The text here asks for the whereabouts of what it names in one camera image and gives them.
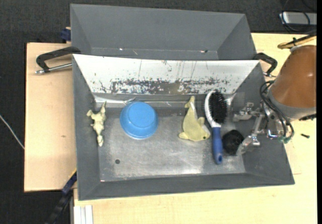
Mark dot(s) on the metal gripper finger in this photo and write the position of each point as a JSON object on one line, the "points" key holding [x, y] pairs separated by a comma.
{"points": [[250, 142], [247, 112]]}

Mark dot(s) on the black ball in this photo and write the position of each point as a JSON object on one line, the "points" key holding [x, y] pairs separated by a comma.
{"points": [[232, 142]]}

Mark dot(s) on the blue and white hairbrush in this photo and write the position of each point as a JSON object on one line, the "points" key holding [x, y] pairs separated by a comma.
{"points": [[216, 109]]}

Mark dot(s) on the pale yellow toy dolphin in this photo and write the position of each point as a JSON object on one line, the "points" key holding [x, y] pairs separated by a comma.
{"points": [[193, 127]]}

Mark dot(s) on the grey metal bin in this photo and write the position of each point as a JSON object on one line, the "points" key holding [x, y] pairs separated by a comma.
{"points": [[156, 157]]}

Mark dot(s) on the blue bowl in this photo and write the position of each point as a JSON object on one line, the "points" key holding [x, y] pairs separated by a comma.
{"points": [[139, 120]]}

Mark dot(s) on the pale yellow toy animal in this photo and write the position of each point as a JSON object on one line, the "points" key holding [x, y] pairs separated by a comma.
{"points": [[98, 119]]}

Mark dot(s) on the pale brown flat board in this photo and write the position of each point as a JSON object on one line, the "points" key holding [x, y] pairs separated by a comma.
{"points": [[47, 117]]}

